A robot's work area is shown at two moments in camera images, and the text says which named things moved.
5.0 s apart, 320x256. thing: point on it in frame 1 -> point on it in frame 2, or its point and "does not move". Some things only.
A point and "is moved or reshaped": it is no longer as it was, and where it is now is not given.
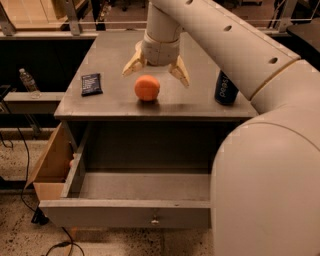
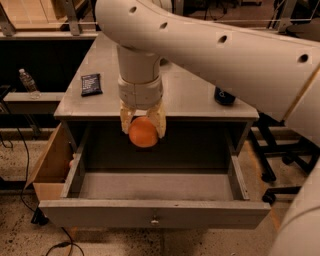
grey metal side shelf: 32,102 does not move
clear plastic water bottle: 30,84 does not move
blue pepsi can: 225,91 does not move
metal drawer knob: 155,221 does not move
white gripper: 160,52 -> 140,95
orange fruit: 147,87 is moved or reshaped
